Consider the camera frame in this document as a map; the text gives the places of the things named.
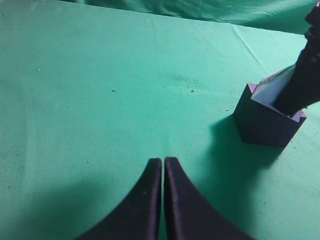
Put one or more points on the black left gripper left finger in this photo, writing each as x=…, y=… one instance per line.
x=138, y=215

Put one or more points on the green cloth backdrop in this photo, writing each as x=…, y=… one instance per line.
x=277, y=15

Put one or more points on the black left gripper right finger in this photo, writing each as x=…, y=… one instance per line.
x=188, y=215

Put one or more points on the green table cloth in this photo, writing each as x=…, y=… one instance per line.
x=89, y=94

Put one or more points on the dark purple cube block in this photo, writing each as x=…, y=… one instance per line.
x=261, y=125

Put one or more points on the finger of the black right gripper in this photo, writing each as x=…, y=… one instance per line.
x=303, y=88

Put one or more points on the white purple-streaked square pyramid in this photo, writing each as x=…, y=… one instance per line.
x=270, y=87

